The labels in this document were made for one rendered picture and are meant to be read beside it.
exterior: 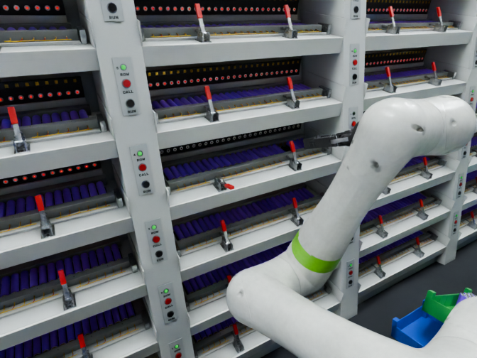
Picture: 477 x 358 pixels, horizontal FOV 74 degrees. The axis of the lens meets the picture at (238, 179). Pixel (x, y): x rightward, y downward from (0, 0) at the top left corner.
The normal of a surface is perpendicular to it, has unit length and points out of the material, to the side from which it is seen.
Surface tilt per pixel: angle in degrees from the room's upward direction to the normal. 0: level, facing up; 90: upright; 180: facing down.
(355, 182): 97
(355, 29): 90
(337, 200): 92
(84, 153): 107
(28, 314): 17
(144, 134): 90
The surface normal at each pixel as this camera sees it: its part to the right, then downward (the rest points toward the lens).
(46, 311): 0.05, -0.84
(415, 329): -0.09, -0.95
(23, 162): 0.48, 0.49
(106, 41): 0.47, 0.23
